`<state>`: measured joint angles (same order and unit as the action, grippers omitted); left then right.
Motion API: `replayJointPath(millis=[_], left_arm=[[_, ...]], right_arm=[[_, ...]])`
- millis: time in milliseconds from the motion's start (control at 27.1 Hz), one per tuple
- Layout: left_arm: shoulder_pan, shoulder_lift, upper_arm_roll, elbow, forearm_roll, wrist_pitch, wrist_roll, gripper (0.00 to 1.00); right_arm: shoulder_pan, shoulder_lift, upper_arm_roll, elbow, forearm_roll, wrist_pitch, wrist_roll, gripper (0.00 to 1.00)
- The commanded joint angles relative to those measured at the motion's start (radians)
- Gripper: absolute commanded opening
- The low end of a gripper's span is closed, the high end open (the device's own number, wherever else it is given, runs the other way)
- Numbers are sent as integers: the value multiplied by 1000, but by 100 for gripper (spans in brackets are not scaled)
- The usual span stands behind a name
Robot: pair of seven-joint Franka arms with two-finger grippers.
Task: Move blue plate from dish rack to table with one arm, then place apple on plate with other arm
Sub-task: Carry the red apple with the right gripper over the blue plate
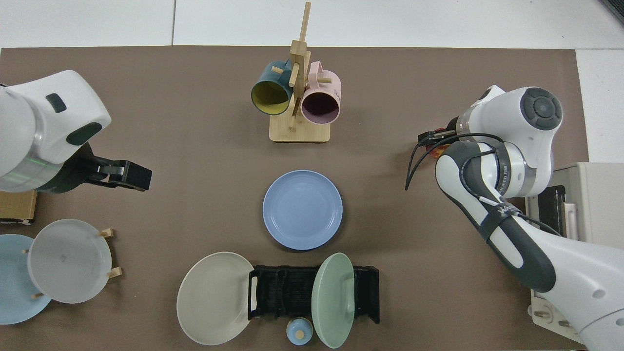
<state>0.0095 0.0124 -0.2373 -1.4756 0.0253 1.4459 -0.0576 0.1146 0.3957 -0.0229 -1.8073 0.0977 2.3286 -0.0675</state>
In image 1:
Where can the red yellow apple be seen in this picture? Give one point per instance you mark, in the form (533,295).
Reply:
(438,147)

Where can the wooden plate rack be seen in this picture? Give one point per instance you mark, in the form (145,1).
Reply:
(108,233)

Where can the grey plate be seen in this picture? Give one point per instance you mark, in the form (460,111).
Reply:
(68,261)

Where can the light blue plate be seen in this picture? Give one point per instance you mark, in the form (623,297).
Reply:
(14,292)

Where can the beige plate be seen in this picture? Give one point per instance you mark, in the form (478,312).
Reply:
(214,297)

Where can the pale green plate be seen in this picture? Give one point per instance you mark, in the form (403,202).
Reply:
(334,302)

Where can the black dish rack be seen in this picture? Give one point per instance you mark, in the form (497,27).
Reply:
(285,292)

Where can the brown table cloth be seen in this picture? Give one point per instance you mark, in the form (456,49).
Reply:
(195,161)

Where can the pink mug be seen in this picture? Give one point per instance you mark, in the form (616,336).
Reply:
(324,90)

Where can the wooden cup stand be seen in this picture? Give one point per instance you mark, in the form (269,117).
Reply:
(300,131)

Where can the pale toaster oven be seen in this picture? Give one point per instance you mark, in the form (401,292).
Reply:
(599,204)

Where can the dark blue mug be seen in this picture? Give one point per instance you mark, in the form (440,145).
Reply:
(265,80)

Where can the small blue round thing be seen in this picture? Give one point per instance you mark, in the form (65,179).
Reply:
(299,331)

